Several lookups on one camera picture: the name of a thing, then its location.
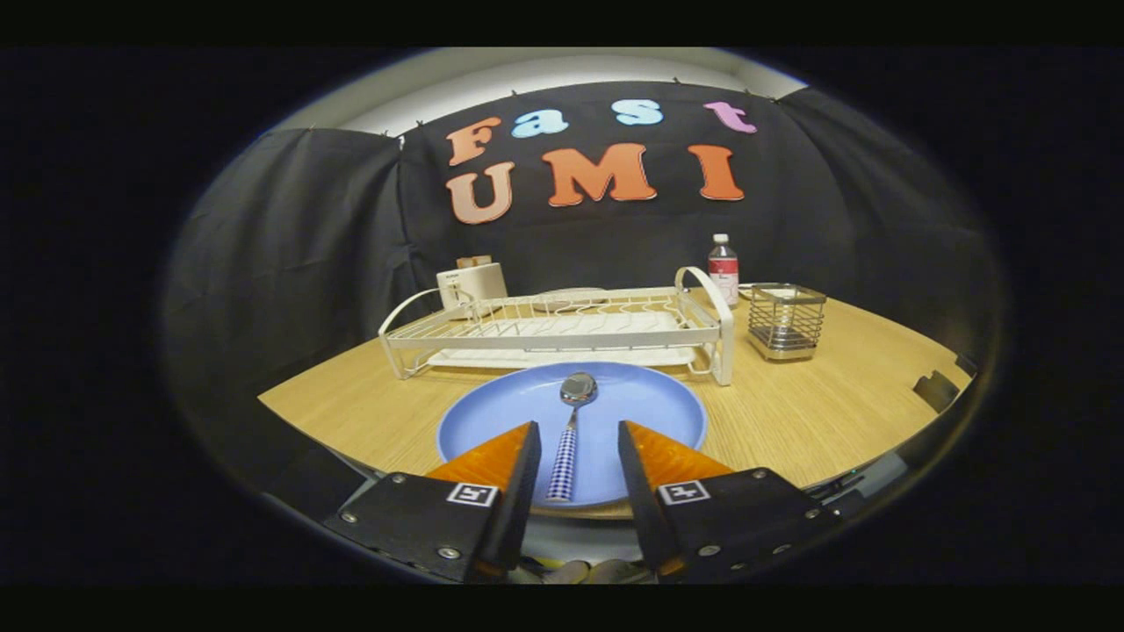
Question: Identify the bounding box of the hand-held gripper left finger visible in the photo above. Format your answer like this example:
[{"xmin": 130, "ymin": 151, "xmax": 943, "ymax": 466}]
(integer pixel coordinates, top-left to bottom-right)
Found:
[{"xmin": 323, "ymin": 420, "xmax": 543, "ymax": 585}]

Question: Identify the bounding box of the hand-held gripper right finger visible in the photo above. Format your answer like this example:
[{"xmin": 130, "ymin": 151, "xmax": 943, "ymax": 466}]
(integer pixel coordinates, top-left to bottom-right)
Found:
[{"xmin": 617, "ymin": 420, "xmax": 842, "ymax": 583}]

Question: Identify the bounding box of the checkered handle metal spoon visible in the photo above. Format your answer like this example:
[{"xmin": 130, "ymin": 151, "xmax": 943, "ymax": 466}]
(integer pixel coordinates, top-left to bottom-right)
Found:
[{"xmin": 546, "ymin": 371, "xmax": 599, "ymax": 504}]

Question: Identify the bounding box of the blue plate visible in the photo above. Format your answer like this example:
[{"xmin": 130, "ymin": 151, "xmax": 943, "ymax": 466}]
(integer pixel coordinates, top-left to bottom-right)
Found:
[{"xmin": 436, "ymin": 361, "xmax": 708, "ymax": 510}]

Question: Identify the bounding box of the white wire dish rack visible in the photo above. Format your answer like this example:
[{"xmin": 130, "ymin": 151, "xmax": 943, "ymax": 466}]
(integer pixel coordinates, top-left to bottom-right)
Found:
[{"xmin": 378, "ymin": 266, "xmax": 735, "ymax": 387}]

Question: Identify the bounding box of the metal wire basket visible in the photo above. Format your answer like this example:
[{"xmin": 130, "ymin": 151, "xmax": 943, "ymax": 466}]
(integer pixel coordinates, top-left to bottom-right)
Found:
[{"xmin": 748, "ymin": 283, "xmax": 827, "ymax": 362}]

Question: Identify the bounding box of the small white plate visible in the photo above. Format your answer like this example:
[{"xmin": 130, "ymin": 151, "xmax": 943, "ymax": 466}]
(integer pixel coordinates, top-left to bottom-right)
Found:
[{"xmin": 537, "ymin": 287, "xmax": 609, "ymax": 308}]

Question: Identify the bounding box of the white toaster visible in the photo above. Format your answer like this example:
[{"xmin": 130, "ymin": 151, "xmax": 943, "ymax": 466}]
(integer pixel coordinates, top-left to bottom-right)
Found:
[{"xmin": 436, "ymin": 262, "xmax": 508, "ymax": 320}]

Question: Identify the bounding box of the clear bottle with red label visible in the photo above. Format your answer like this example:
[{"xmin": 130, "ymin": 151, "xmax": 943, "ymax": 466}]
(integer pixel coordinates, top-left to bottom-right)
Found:
[{"xmin": 708, "ymin": 233, "xmax": 740, "ymax": 308}]

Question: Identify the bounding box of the dark furniture piece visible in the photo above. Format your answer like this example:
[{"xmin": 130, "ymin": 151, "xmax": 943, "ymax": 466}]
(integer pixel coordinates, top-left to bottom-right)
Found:
[{"xmin": 913, "ymin": 351, "xmax": 980, "ymax": 413}]

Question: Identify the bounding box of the black backdrop cloth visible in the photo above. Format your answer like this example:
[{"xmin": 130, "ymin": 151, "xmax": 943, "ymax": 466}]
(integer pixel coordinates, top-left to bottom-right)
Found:
[{"xmin": 162, "ymin": 81, "xmax": 1006, "ymax": 492}]

